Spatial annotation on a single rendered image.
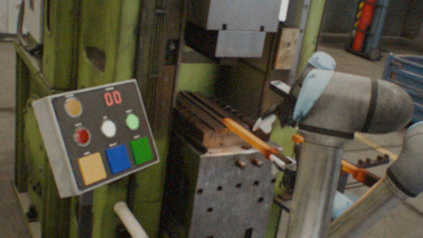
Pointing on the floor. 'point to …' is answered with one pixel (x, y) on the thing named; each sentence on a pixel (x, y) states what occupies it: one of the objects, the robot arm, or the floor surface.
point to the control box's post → (85, 213)
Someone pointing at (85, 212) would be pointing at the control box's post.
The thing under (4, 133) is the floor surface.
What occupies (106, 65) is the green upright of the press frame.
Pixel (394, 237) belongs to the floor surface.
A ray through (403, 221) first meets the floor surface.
